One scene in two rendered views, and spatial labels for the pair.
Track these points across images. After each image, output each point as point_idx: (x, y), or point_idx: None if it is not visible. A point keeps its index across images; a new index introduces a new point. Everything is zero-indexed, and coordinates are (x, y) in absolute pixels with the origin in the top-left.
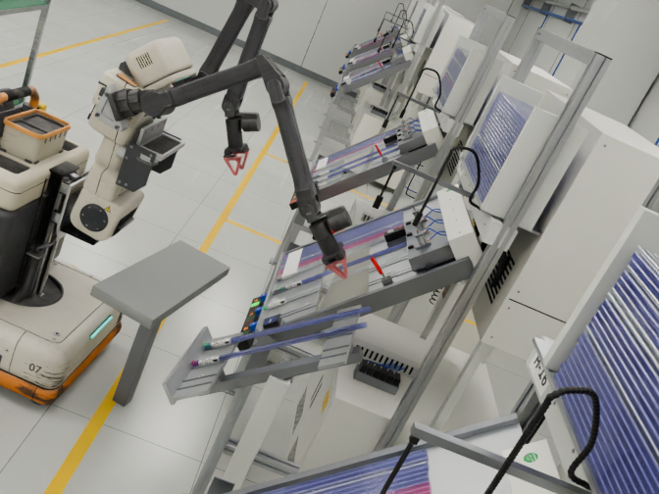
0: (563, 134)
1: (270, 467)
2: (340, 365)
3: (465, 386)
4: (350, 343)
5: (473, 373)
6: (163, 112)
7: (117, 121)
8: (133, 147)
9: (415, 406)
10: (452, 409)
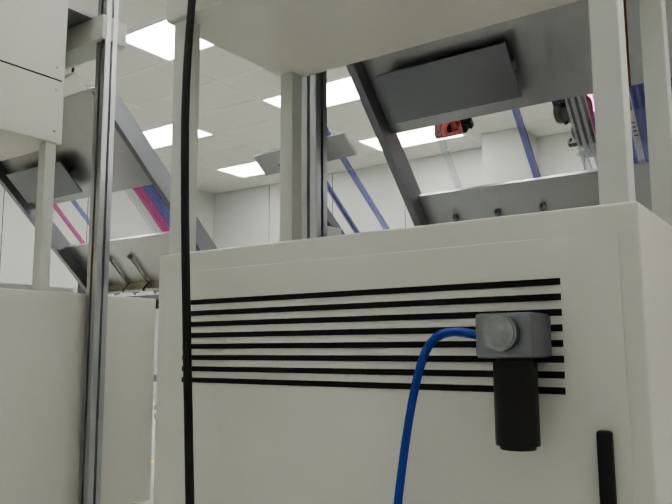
0: None
1: None
2: (255, 160)
3: (280, 160)
4: (278, 149)
5: (280, 133)
6: (556, 112)
7: (569, 146)
8: None
9: (301, 227)
10: (280, 208)
